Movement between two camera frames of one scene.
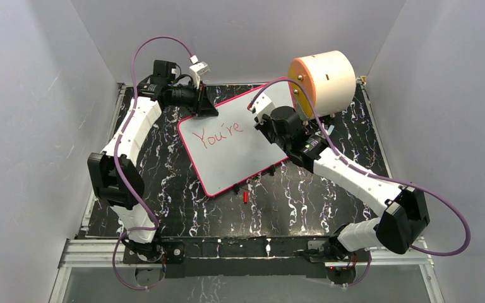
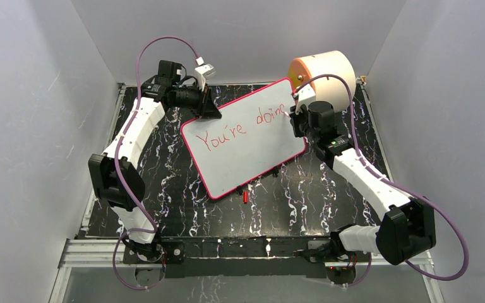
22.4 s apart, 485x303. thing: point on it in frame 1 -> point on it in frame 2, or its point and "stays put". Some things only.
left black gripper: (203, 106) stays put
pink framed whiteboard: (227, 149) stays put
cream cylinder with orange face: (329, 77) stays put
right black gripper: (263, 127) -> (295, 118)
